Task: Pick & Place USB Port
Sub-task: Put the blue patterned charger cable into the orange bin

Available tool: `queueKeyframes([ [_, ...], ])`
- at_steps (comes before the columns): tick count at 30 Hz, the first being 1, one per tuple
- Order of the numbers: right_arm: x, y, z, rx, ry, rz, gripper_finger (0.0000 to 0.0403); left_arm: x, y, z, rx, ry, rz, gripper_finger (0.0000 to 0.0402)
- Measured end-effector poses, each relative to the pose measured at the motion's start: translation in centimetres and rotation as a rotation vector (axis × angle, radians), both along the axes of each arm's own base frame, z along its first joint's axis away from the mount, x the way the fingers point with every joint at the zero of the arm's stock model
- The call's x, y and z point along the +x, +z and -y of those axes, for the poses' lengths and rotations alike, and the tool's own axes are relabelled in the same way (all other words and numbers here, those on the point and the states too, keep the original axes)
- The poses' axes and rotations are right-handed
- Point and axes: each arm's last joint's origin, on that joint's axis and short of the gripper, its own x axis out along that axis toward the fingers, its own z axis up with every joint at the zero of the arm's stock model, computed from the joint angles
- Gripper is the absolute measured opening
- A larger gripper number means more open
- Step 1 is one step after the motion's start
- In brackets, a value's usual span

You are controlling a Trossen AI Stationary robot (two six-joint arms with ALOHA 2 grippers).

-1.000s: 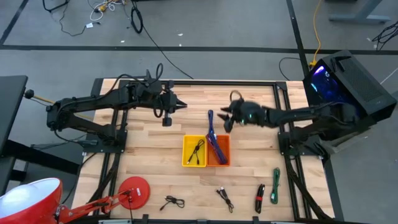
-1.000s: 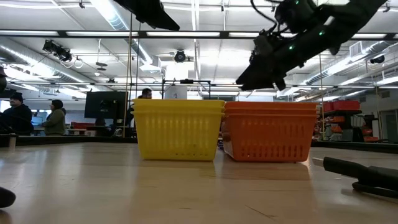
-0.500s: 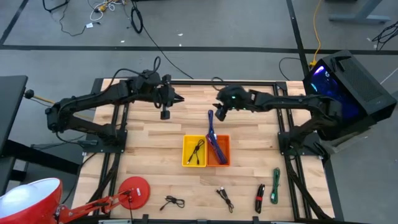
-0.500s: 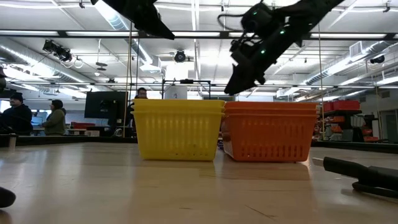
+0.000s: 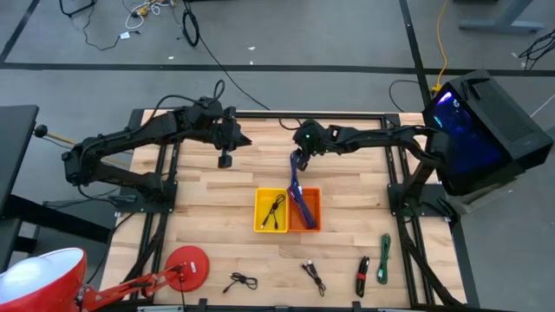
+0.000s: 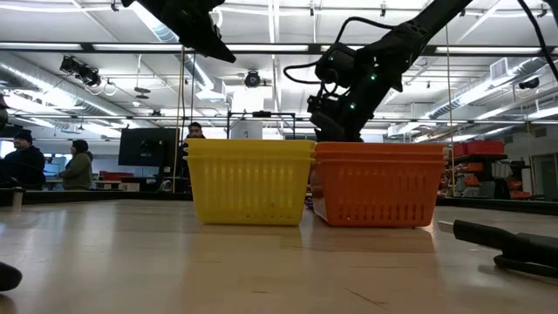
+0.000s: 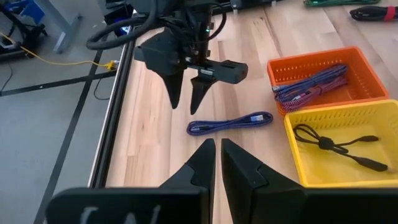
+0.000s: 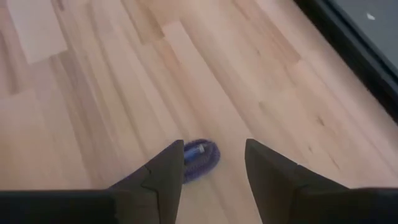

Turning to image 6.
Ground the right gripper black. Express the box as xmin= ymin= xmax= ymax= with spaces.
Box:
xmin=307 ymin=82 xmax=371 ymax=143

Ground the black overhead frame beam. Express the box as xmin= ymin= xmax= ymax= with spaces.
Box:
xmin=0 ymin=41 xmax=558 ymax=57

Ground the black ceiling dome camera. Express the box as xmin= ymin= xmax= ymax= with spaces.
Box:
xmin=243 ymin=69 xmax=262 ymax=88

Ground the red storage bin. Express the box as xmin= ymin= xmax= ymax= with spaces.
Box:
xmin=453 ymin=140 xmax=506 ymax=157

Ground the orange plastic basket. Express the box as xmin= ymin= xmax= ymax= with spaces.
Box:
xmin=310 ymin=141 xmax=448 ymax=229

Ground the black ceiling camera cluster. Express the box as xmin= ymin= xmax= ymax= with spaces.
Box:
xmin=59 ymin=55 xmax=102 ymax=87

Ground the silver ventilation duct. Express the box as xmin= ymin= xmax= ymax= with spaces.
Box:
xmin=429 ymin=55 xmax=551 ymax=121

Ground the yellow plastic basket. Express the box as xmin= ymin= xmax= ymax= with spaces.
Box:
xmin=182 ymin=138 xmax=316 ymax=227

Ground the thin black USB cable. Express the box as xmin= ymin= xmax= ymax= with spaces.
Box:
xmin=0 ymin=261 xmax=24 ymax=293

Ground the black monitor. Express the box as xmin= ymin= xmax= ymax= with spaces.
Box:
xmin=118 ymin=126 xmax=180 ymax=167

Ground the red flat box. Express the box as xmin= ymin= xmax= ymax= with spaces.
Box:
xmin=99 ymin=170 xmax=134 ymax=181

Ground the shelf with orange bins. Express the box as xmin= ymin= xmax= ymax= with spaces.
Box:
xmin=439 ymin=139 xmax=535 ymax=201

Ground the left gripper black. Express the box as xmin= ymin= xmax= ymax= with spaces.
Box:
xmin=120 ymin=0 xmax=237 ymax=65

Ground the person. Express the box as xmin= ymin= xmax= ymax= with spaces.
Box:
xmin=0 ymin=128 xmax=47 ymax=191
xmin=179 ymin=121 xmax=206 ymax=193
xmin=58 ymin=139 xmax=95 ymax=191

